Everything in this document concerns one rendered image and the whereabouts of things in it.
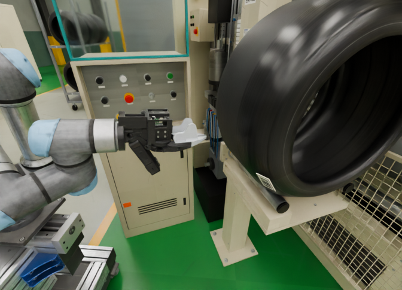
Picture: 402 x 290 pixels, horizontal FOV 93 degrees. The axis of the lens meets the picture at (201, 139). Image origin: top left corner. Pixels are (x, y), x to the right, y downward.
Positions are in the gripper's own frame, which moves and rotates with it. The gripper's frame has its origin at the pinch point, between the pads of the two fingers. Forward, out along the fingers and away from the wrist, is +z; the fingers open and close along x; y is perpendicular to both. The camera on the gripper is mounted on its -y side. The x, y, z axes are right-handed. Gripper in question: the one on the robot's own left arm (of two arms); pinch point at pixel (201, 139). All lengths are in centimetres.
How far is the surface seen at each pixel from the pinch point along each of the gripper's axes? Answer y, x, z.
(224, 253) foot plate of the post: -108, 27, 40
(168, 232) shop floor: -114, 57, 5
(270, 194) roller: -19.2, -5.4, 24.8
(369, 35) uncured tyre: 27.7, -12.5, 26.6
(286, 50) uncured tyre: 23.3, -7.6, 12.7
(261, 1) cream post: 37, 26, 26
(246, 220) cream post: -76, 26, 49
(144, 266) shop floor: -116, 36, -14
